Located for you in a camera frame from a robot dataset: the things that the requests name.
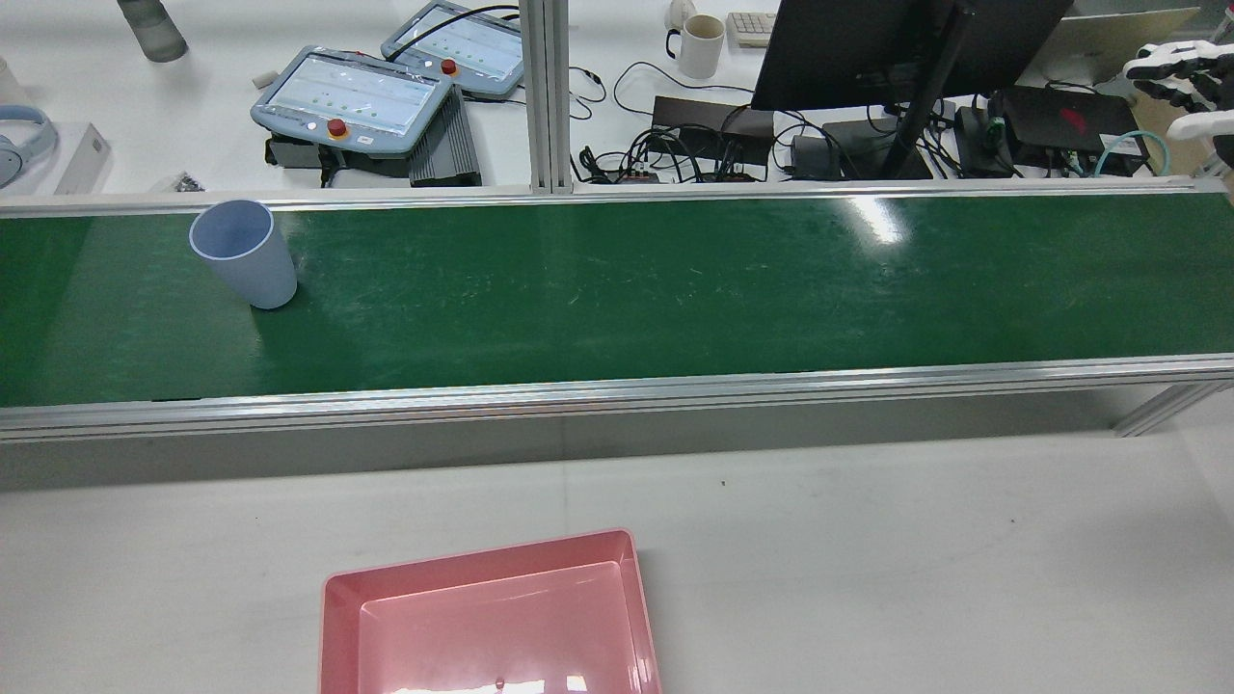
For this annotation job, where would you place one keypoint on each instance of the bag of black screws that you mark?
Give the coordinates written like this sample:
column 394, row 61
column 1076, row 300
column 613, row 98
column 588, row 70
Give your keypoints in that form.
column 178, row 183

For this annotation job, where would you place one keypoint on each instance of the pink plastic box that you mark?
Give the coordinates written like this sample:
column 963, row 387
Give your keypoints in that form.
column 482, row 627

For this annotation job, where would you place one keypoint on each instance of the beige keyboard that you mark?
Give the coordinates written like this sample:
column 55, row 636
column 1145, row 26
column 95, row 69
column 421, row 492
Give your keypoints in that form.
column 752, row 29

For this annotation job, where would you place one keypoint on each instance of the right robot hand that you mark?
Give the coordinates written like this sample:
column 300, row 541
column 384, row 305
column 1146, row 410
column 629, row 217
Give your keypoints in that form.
column 1195, row 79

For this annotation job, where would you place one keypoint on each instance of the white cardboard box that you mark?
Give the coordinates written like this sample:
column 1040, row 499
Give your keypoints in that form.
column 87, row 159

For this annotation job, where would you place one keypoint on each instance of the small white cylinder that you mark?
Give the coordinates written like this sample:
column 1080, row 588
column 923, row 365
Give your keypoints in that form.
column 265, row 78

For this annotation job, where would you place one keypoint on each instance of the white computer mouse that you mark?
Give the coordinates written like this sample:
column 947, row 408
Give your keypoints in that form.
column 682, row 13

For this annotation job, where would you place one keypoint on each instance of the green belt conveyor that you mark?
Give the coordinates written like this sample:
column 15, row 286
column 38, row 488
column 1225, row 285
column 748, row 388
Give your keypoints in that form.
column 578, row 289

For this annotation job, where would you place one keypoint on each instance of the grey-blue teach pendant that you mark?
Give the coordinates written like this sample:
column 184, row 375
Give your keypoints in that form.
column 463, row 48
column 347, row 96

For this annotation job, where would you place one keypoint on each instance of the blue-grey headphones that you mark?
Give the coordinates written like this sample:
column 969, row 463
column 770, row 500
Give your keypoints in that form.
column 46, row 130

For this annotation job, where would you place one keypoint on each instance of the black box with red logo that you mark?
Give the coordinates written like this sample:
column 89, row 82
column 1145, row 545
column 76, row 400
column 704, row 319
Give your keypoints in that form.
column 1060, row 120

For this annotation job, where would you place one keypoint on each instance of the light blue plastic cup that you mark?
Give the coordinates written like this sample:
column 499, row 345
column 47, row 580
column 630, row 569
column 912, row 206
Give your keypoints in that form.
column 255, row 265

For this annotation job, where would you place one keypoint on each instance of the black dock box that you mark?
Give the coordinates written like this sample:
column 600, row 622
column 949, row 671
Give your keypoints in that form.
column 694, row 120

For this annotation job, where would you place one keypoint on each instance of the grey bottle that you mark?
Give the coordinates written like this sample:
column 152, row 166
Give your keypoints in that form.
column 159, row 34

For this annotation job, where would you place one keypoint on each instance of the dark finned metal box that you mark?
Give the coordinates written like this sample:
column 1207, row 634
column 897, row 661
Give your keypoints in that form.
column 445, row 145

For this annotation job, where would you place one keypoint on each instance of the black Huawei monitor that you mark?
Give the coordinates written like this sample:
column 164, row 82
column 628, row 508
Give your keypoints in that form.
column 848, row 48

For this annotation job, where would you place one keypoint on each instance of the black power brick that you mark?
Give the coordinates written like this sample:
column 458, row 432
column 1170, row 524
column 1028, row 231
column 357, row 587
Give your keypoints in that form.
column 808, row 156

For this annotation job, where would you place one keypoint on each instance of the aluminium profile post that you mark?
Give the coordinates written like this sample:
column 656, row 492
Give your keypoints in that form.
column 545, row 96

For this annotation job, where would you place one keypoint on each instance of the brown cardboard box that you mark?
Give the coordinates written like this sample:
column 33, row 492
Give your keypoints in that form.
column 1191, row 159

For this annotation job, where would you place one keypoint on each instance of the white mug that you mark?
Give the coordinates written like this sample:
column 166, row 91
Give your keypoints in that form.
column 702, row 53

